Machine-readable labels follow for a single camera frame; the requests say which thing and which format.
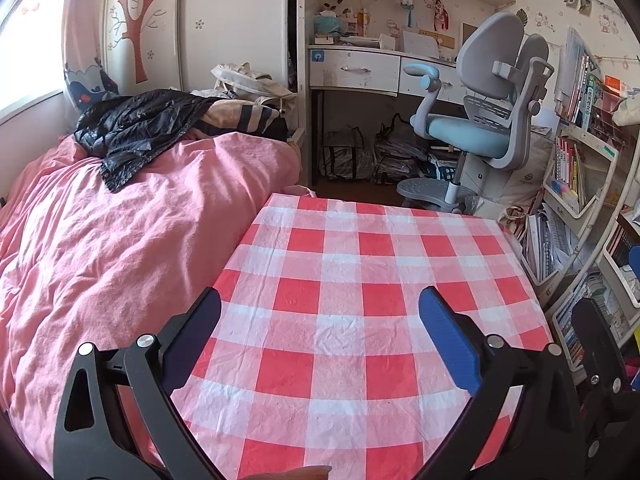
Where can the black bag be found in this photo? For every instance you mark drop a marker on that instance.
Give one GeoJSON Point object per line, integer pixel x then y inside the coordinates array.
{"type": "Point", "coordinates": [275, 127]}

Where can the white wardrobe with tree decal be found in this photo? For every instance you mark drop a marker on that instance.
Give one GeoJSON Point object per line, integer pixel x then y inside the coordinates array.
{"type": "Point", "coordinates": [225, 20]}

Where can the light blue round container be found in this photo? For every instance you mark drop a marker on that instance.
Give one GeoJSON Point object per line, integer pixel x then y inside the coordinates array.
{"type": "Point", "coordinates": [327, 24]}

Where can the beige striped cloth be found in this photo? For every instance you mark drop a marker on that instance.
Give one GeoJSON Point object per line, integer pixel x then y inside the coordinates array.
{"type": "Point", "coordinates": [235, 115]}

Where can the pink blanket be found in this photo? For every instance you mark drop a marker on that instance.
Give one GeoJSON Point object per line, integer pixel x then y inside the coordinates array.
{"type": "Point", "coordinates": [100, 260]}

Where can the row of upright books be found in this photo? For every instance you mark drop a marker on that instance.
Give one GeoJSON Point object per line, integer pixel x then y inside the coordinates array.
{"type": "Point", "coordinates": [570, 170]}

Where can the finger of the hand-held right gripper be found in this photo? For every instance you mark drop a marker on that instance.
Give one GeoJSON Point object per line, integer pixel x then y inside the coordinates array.
{"type": "Point", "coordinates": [600, 350]}

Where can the white tote bag tree print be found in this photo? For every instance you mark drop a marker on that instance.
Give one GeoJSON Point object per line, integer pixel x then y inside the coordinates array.
{"type": "Point", "coordinates": [530, 180]}

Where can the grey blue office chair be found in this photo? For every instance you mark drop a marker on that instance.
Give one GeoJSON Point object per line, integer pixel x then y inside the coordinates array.
{"type": "Point", "coordinates": [465, 135]}

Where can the black shiny jacket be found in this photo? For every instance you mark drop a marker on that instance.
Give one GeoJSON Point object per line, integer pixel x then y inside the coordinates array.
{"type": "Point", "coordinates": [135, 125]}

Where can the person's left hand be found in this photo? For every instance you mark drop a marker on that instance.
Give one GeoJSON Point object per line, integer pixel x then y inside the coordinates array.
{"type": "Point", "coordinates": [300, 475]}

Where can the small white drawer cabinet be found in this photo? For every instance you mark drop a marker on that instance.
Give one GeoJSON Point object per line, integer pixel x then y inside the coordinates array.
{"type": "Point", "coordinates": [482, 180]}

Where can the pink whale print curtain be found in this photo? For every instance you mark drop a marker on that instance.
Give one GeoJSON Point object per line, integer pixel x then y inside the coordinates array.
{"type": "Point", "coordinates": [82, 35]}

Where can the row of colourful thin books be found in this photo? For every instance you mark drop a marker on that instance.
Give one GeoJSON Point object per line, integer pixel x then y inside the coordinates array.
{"type": "Point", "coordinates": [575, 330]}

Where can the white bookshelf rack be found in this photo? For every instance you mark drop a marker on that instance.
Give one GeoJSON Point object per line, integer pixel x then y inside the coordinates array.
{"type": "Point", "coordinates": [600, 160]}

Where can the group of tall books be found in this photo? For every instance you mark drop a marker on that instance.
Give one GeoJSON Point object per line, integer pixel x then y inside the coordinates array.
{"type": "Point", "coordinates": [580, 80]}

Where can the red white checkered tablecloth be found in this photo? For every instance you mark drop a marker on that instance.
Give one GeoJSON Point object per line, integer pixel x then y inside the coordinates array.
{"type": "Point", "coordinates": [340, 310]}

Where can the hanging plush toy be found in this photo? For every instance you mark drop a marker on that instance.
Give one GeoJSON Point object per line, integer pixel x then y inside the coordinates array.
{"type": "Point", "coordinates": [408, 0]}

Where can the white desk with drawers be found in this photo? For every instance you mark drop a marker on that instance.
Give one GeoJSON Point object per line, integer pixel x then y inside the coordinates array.
{"type": "Point", "coordinates": [350, 67]}

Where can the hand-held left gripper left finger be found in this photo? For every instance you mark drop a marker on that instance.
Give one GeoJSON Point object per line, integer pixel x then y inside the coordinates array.
{"type": "Point", "coordinates": [192, 335]}

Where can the clear black-trimmed storage bag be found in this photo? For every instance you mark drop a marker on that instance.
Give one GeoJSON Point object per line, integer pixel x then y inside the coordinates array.
{"type": "Point", "coordinates": [400, 157]}
{"type": "Point", "coordinates": [347, 157]}

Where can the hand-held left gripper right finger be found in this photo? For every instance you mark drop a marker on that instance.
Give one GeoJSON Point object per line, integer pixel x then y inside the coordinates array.
{"type": "Point", "coordinates": [447, 340]}

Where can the beige canvas bag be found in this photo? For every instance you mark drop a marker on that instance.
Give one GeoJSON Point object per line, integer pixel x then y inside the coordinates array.
{"type": "Point", "coordinates": [245, 82]}

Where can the white box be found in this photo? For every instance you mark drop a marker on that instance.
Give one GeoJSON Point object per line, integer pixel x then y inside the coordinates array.
{"type": "Point", "coordinates": [420, 44]}

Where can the stack of white workbooks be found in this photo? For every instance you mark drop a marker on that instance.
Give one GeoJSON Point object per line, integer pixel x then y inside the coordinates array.
{"type": "Point", "coordinates": [545, 245]}

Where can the window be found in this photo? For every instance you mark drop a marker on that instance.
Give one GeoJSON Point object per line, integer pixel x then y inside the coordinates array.
{"type": "Point", "coordinates": [30, 60]}

